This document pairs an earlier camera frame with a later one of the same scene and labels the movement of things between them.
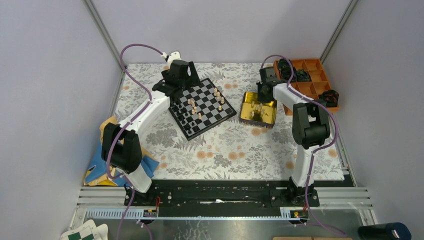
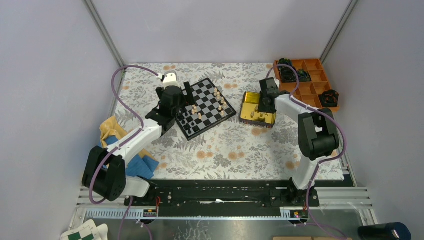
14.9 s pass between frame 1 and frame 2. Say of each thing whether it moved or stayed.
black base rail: stayed
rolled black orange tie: stayed
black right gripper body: moved
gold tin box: stayed
